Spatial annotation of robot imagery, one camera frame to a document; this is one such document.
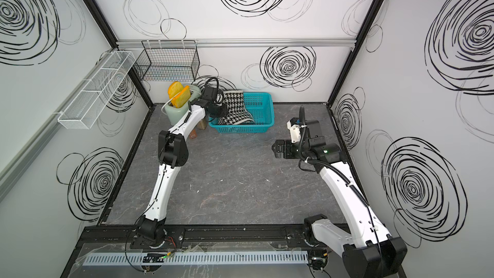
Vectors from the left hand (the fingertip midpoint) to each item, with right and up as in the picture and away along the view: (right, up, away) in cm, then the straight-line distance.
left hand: (227, 112), depth 107 cm
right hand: (+26, -15, -33) cm, 45 cm away
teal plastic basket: (+18, +4, +8) cm, 20 cm away
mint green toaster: (-28, -1, -8) cm, 29 cm away
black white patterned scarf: (+5, -1, +1) cm, 6 cm away
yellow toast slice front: (-22, +6, -12) cm, 26 cm away
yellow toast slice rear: (-26, +12, -9) cm, 31 cm away
